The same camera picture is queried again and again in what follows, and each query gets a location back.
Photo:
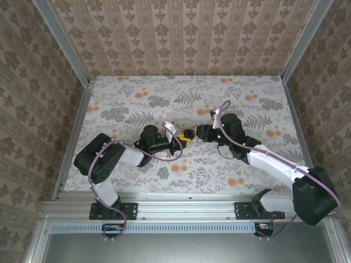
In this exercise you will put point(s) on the black connector board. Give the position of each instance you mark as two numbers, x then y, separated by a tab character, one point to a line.
264	227
112	228

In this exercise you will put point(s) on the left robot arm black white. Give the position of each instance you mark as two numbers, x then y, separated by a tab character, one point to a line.
96	161

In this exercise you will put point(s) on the floral patterned table mat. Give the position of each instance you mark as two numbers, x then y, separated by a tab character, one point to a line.
178	90

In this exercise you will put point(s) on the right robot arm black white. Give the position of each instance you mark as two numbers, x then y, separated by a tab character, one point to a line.
312	202

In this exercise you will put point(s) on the aluminium table side rail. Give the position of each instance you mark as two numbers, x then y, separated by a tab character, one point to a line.
79	115
294	115

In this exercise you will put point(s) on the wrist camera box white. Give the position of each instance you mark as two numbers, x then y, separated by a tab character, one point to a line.
214	114
170	126

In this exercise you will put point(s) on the grey metal sheet panel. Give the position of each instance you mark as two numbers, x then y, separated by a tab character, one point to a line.
178	249

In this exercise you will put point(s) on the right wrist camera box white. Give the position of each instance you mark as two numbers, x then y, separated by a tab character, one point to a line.
214	114

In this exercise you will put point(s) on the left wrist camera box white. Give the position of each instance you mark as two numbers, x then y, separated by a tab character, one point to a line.
170	126

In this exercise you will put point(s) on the aluminium frame post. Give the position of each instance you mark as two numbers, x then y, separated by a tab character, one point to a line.
63	46
304	41

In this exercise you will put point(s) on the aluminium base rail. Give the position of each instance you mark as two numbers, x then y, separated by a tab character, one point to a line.
186	208

